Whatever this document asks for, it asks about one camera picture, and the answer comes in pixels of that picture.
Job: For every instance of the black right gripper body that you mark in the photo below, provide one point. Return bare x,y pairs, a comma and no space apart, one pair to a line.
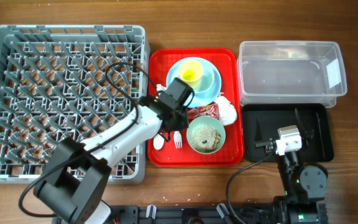
268,145

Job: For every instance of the light blue plate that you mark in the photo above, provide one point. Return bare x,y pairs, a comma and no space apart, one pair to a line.
200,99

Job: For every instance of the white plastic spoon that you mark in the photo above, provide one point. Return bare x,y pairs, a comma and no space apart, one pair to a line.
158,142

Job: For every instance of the grey dishwasher rack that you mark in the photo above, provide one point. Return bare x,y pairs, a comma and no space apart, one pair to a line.
59,81

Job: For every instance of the green bowl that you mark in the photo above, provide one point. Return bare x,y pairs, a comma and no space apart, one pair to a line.
207,120

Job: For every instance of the white plastic fork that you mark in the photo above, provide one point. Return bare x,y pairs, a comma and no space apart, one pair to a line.
178,141

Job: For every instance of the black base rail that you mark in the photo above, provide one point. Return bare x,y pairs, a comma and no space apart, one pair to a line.
266,213

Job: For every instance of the clear plastic bin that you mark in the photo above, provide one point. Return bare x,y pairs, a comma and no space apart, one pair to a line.
290,71

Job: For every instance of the rice food waste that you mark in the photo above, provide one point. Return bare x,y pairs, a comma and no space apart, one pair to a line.
205,138

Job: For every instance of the red plastic tray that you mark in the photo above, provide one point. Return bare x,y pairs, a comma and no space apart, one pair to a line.
232,150

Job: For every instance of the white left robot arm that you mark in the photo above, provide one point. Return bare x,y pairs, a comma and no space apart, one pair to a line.
76,175

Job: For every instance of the black waste tray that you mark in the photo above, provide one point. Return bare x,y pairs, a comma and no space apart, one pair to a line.
262,121

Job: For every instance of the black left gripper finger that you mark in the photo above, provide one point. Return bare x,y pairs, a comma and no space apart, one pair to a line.
160,88
181,117

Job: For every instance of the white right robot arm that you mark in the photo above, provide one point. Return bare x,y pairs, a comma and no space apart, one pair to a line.
304,183

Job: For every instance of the white napkin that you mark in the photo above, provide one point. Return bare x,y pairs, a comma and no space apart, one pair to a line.
227,112

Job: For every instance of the yellow plastic cup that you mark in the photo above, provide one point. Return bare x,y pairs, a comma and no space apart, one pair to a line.
191,71

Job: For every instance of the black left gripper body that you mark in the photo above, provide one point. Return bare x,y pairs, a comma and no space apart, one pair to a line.
176,109

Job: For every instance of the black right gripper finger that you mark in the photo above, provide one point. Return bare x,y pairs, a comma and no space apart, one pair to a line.
299,122
258,133

